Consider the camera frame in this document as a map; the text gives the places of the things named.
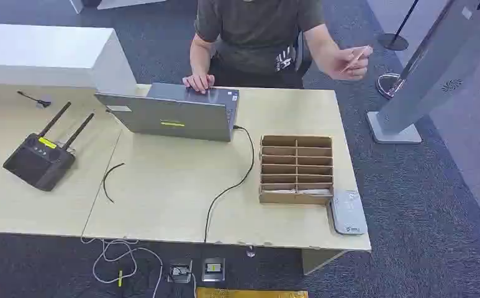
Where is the grey flat device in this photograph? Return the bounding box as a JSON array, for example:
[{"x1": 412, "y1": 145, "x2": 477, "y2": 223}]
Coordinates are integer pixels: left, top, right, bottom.
[{"x1": 330, "y1": 189, "x2": 368, "y2": 237}]

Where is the black stanchion post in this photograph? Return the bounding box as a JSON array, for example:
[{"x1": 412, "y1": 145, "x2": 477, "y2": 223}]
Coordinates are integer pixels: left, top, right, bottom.
[{"x1": 377, "y1": 0, "x2": 420, "y2": 52}]

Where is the short black wire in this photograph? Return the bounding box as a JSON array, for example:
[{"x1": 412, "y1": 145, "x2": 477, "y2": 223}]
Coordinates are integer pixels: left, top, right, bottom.
[{"x1": 102, "y1": 162, "x2": 125, "y2": 204}]

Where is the open floor socket box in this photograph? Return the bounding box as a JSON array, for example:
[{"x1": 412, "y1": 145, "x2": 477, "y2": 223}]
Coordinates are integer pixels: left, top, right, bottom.
[{"x1": 166, "y1": 260, "x2": 193, "y2": 284}]

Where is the person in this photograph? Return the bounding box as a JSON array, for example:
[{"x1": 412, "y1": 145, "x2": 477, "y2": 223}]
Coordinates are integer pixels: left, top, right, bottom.
[{"x1": 182, "y1": 0, "x2": 374, "y2": 95}]

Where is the wooden card box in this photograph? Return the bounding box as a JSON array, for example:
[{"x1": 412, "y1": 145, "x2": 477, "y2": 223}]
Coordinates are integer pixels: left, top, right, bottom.
[{"x1": 258, "y1": 135, "x2": 334, "y2": 206}]

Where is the black remote controller with antennas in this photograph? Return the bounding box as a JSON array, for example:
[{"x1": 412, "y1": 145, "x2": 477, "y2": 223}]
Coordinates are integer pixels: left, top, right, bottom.
[{"x1": 2, "y1": 101, "x2": 95, "y2": 192}]

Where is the black laptop power cable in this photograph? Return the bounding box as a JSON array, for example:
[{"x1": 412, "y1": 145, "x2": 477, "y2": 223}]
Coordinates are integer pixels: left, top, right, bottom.
[{"x1": 204, "y1": 125, "x2": 256, "y2": 244}]

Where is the yellow floor mat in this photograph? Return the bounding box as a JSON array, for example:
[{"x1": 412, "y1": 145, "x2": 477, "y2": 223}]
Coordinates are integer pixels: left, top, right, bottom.
[{"x1": 196, "y1": 287, "x2": 309, "y2": 298}]

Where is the person's chair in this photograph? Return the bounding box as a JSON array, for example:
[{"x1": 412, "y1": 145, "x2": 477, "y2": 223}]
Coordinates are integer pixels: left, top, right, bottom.
[{"x1": 294, "y1": 29, "x2": 314, "y2": 78}]

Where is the white cabinet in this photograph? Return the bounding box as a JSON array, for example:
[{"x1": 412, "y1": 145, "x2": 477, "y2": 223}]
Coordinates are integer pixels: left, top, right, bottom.
[{"x1": 0, "y1": 23, "x2": 138, "y2": 97}]

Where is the pale card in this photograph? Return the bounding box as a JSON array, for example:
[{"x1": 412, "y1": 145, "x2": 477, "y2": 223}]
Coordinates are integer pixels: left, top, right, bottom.
[{"x1": 340, "y1": 47, "x2": 369, "y2": 74}]

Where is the grey laptop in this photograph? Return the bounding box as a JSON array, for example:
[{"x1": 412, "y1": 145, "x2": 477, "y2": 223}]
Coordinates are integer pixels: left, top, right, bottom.
[{"x1": 94, "y1": 83, "x2": 240, "y2": 143}]

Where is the grey display stand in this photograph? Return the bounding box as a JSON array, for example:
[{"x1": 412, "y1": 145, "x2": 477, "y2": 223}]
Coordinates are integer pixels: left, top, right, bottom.
[{"x1": 366, "y1": 0, "x2": 480, "y2": 145}]

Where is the steel floor socket plate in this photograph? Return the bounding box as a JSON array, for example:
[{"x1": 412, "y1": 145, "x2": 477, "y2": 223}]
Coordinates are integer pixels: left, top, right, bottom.
[{"x1": 201, "y1": 257, "x2": 226, "y2": 283}]

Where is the white floor cable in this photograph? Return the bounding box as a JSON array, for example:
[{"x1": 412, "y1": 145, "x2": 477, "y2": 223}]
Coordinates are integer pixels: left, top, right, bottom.
[{"x1": 79, "y1": 237, "x2": 164, "y2": 298}]

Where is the chrome stanchion base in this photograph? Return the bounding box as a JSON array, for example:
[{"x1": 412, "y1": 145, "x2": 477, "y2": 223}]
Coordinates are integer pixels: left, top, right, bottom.
[{"x1": 376, "y1": 73, "x2": 405, "y2": 100}]

